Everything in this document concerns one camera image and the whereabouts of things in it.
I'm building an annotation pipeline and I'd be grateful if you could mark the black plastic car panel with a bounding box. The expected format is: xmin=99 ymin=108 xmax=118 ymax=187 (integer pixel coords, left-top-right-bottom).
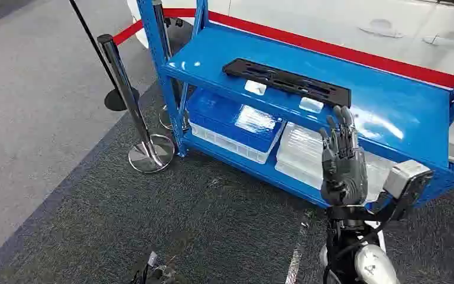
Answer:
xmin=222 ymin=57 xmax=352 ymax=108

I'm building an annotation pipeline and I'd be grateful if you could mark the translucent plastic crate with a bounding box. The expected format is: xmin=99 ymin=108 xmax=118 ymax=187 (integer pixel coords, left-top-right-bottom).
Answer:
xmin=189 ymin=120 xmax=287 ymax=165

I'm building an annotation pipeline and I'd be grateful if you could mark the blue plastic crate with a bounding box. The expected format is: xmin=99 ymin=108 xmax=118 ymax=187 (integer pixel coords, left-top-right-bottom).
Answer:
xmin=187 ymin=88 xmax=286 ymax=154

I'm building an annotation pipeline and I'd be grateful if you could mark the clear plastic bag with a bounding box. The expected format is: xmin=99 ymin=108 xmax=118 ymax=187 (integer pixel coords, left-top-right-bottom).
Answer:
xmin=235 ymin=104 xmax=283 ymax=134

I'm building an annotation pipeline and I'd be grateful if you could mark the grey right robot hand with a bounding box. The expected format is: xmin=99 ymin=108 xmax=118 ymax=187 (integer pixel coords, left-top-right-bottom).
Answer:
xmin=319 ymin=105 xmax=369 ymax=207

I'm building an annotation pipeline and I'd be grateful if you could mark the large translucent plastic box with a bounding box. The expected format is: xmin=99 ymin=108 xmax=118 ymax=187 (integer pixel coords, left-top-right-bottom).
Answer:
xmin=274 ymin=121 xmax=397 ymax=204

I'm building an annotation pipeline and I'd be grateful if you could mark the blue metal shelf rack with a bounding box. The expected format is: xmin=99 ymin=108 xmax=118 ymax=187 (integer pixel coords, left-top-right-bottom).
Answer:
xmin=136 ymin=0 xmax=454 ymax=208

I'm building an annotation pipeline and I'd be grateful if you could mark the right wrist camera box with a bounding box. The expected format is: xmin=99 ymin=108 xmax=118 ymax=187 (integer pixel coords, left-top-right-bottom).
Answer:
xmin=382 ymin=159 xmax=435 ymax=221

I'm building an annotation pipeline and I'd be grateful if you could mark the black stanchion post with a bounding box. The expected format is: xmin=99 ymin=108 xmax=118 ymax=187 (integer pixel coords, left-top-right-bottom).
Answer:
xmin=69 ymin=0 xmax=141 ymax=112

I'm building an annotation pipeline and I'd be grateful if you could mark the red barrier belt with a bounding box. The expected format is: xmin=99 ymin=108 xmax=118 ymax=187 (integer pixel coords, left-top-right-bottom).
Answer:
xmin=112 ymin=8 xmax=454 ymax=95

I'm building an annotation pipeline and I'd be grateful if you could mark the clear plastic support block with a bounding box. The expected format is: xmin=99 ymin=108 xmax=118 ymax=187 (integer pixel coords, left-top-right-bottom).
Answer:
xmin=299 ymin=96 xmax=325 ymax=114
xmin=244 ymin=80 xmax=267 ymax=96

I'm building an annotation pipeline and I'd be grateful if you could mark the chrome stanchion post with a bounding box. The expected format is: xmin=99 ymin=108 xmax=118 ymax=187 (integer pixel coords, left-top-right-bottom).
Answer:
xmin=96 ymin=34 xmax=176 ymax=174
xmin=151 ymin=0 xmax=191 ymax=133

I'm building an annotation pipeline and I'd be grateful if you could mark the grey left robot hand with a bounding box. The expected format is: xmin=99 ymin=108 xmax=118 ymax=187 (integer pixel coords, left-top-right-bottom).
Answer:
xmin=144 ymin=266 xmax=177 ymax=284

